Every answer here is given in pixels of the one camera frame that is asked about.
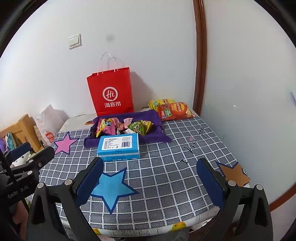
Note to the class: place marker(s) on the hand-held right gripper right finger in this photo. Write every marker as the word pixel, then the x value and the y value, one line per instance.
pixel 210 183

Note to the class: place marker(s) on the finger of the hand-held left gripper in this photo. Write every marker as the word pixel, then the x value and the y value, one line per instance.
pixel 19 149
pixel 41 157

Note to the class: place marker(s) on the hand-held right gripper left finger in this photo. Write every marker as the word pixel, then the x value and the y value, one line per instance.
pixel 91 180

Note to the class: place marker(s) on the pink yellow snack bag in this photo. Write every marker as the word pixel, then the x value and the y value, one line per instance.
pixel 100 128

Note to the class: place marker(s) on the yellow purple popcorn bag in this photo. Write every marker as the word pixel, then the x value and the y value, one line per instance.
pixel 108 124

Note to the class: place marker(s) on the pink snack packet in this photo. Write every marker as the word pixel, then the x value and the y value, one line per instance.
pixel 124 124

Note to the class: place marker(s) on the green snack packet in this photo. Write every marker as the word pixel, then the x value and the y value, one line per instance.
pixel 136 127

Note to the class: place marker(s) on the purple knitted cloth tray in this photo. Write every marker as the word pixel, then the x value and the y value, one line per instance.
pixel 152 136

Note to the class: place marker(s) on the yellow triangular snack packet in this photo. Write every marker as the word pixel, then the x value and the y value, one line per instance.
pixel 148 126

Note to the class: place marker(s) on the white dotted cloth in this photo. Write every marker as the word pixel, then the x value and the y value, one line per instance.
pixel 22 160

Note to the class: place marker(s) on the colourful cloth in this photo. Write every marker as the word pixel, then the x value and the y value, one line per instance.
pixel 10 140

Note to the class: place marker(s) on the blue star sticker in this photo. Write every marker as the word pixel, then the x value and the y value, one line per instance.
pixel 113 187

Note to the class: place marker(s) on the orange star sticker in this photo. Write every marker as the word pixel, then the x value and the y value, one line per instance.
pixel 233 173

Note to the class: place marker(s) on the wooden chair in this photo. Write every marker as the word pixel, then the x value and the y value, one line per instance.
pixel 25 125

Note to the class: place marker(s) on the pink star sticker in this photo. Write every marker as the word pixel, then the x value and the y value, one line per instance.
pixel 64 143

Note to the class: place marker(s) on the white plastic bag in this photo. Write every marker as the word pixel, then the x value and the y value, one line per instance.
pixel 50 118

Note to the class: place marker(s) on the blue cardboard box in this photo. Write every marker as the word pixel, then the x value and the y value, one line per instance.
pixel 115 144

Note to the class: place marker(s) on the grey checked tablecloth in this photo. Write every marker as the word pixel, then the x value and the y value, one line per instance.
pixel 166 185

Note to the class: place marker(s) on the orange chips bag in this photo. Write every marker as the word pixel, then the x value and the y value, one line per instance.
pixel 178 111

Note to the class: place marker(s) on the yellow chips bag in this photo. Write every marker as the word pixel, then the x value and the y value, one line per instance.
pixel 153 104

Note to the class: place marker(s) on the white light switch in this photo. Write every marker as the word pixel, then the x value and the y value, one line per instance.
pixel 75 41

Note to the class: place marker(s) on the brown wooden door frame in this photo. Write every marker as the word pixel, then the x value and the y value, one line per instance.
pixel 200 46

